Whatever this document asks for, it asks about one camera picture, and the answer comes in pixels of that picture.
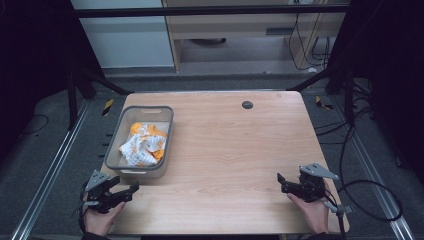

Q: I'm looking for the light wooden desk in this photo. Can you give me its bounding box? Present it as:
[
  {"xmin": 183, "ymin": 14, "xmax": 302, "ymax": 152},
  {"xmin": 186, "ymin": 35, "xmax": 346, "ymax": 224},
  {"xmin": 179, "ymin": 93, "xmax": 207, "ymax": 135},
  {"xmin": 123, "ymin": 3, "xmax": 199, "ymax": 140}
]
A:
[{"xmin": 162, "ymin": 0, "xmax": 349, "ymax": 73}]

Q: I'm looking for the black cable bundle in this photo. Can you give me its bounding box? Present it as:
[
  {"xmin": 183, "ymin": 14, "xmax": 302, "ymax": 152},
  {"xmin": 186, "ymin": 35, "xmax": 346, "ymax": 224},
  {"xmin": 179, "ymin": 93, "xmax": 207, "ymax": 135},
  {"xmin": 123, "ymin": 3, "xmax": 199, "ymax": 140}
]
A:
[{"xmin": 311, "ymin": 35, "xmax": 332, "ymax": 68}]

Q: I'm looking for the white cabinet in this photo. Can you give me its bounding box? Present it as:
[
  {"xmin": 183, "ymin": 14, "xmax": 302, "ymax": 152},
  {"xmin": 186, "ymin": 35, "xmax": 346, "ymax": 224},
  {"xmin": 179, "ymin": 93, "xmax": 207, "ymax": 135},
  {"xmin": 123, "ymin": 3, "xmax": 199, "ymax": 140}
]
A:
[{"xmin": 70, "ymin": 0, "xmax": 176, "ymax": 70}]

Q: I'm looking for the yellow black tape strip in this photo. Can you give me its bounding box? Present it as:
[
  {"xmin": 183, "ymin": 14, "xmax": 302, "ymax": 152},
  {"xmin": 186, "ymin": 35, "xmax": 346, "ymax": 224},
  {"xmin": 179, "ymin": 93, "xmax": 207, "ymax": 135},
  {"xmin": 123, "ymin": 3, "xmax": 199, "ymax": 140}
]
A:
[
  {"xmin": 314, "ymin": 95, "xmax": 335, "ymax": 111},
  {"xmin": 101, "ymin": 98, "xmax": 115, "ymax": 117}
]

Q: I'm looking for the person's left hand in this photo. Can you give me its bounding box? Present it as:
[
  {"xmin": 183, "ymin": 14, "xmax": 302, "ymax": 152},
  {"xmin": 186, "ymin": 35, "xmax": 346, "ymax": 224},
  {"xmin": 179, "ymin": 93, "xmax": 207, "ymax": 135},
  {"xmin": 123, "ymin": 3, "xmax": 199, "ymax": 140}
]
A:
[{"xmin": 82, "ymin": 200, "xmax": 127, "ymax": 238}]

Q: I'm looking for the grey plastic basket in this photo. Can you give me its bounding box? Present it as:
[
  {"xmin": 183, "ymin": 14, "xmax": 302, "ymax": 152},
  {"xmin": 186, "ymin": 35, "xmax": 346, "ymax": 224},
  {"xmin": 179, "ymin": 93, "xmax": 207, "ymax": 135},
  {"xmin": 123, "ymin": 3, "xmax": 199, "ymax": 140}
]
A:
[{"xmin": 103, "ymin": 105, "xmax": 175, "ymax": 180}]

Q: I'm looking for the person's right hand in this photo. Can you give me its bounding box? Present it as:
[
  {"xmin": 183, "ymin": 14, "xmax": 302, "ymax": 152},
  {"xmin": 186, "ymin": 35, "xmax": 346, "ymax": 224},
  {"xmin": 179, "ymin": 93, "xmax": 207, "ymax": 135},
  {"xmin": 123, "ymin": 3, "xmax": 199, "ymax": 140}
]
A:
[{"xmin": 286, "ymin": 193, "xmax": 331, "ymax": 235}]

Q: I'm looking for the black metal stand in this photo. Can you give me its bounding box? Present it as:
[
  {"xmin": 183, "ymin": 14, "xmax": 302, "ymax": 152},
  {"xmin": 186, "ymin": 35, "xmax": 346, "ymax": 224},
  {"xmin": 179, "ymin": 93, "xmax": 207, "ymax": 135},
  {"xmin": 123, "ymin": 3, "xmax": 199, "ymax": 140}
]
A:
[
  {"xmin": 286, "ymin": 64, "xmax": 356, "ymax": 128},
  {"xmin": 65, "ymin": 64, "xmax": 134, "ymax": 132}
]

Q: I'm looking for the black crossbar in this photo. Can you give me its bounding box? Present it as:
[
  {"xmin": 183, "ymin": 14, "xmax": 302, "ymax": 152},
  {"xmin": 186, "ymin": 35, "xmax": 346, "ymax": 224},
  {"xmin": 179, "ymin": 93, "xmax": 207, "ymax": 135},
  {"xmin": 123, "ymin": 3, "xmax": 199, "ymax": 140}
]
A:
[{"xmin": 73, "ymin": 4, "xmax": 350, "ymax": 19}]

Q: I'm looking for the looped black floor cable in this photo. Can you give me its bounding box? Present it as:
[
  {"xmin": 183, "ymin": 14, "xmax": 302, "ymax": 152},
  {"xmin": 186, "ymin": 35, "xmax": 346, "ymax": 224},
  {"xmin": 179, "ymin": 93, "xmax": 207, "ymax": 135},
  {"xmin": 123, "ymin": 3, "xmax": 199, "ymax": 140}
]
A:
[{"xmin": 337, "ymin": 123, "xmax": 404, "ymax": 223}]

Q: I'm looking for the aluminium floor rail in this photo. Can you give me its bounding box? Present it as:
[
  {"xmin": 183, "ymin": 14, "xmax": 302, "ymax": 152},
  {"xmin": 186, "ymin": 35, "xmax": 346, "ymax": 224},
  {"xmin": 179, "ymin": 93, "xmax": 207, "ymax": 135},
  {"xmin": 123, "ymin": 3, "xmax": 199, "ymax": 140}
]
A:
[
  {"xmin": 333, "ymin": 96, "xmax": 418, "ymax": 240},
  {"xmin": 9, "ymin": 99, "xmax": 92, "ymax": 240}
]

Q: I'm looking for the dark curtain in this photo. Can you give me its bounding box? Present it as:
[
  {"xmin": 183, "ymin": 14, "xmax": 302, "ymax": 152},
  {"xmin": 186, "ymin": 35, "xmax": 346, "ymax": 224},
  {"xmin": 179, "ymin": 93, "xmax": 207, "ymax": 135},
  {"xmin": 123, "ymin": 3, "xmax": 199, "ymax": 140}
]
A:
[
  {"xmin": 0, "ymin": 0, "xmax": 104, "ymax": 161},
  {"xmin": 324, "ymin": 0, "xmax": 424, "ymax": 184}
]

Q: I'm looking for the orange white cloth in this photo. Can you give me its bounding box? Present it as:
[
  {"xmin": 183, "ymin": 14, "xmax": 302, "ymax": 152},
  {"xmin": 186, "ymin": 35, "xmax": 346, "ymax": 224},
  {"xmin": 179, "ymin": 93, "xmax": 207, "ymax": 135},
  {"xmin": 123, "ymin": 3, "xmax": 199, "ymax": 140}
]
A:
[{"xmin": 118, "ymin": 122, "xmax": 168, "ymax": 168}]

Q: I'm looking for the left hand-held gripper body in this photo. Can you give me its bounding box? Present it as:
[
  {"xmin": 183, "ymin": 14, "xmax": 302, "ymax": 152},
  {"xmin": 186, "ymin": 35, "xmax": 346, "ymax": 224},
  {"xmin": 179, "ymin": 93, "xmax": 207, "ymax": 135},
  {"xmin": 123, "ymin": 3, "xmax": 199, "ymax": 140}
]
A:
[{"xmin": 83, "ymin": 169, "xmax": 116, "ymax": 215}]

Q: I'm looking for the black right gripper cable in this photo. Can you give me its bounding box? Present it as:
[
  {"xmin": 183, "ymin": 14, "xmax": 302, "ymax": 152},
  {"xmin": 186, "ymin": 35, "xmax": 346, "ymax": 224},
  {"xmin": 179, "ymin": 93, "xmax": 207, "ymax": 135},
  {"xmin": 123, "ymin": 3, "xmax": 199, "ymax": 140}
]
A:
[{"xmin": 337, "ymin": 213, "xmax": 348, "ymax": 240}]

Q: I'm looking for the hanging black cable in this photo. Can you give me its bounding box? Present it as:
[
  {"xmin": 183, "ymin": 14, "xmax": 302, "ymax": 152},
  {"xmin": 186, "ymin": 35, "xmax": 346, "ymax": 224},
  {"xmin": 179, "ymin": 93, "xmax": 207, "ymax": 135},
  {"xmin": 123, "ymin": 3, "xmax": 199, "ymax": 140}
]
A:
[{"xmin": 287, "ymin": 12, "xmax": 316, "ymax": 72}]

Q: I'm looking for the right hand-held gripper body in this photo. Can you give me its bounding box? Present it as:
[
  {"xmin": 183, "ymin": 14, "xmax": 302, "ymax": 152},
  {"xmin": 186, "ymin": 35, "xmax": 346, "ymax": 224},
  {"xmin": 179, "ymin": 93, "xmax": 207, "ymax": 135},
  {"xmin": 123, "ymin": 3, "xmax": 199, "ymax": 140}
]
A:
[{"xmin": 297, "ymin": 162, "xmax": 353, "ymax": 215}]

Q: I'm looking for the thin black floor cable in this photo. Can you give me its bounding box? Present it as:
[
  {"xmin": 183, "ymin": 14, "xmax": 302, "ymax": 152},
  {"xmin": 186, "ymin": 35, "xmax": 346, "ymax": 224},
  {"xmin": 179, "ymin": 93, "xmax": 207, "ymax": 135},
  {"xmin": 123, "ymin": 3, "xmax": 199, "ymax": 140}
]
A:
[{"xmin": 20, "ymin": 113, "xmax": 50, "ymax": 136}]

